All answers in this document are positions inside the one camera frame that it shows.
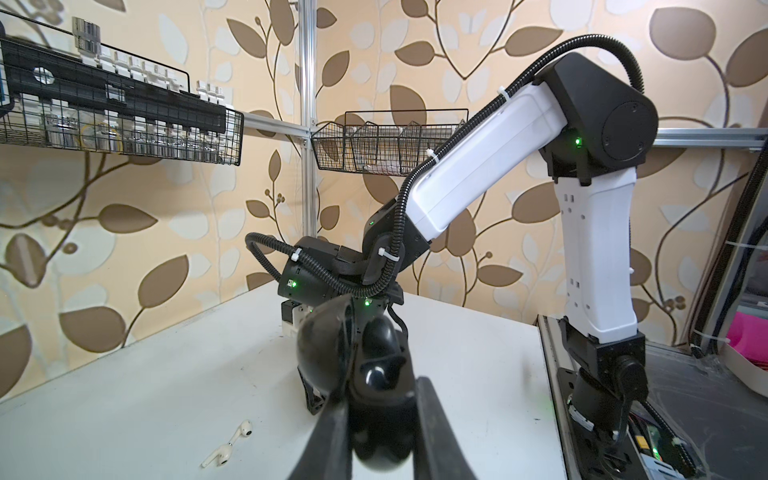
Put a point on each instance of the back wire basket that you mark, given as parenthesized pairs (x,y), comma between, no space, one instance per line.
(29,121)

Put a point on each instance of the white earbud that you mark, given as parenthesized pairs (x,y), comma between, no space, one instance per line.
(220,456)
(244,430)

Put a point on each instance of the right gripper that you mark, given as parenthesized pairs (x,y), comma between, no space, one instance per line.
(317,271)

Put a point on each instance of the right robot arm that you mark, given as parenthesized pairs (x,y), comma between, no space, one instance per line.
(579,112)

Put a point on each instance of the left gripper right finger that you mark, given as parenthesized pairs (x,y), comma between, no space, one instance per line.
(437,451)

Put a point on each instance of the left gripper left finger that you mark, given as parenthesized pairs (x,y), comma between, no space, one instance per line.
(327,453)

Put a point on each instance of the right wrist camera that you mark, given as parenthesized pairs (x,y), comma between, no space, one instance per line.
(292,315)

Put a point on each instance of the side wire basket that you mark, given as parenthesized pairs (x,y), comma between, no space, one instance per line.
(352,144)

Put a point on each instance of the black round earbud case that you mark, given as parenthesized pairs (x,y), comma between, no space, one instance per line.
(356,350)

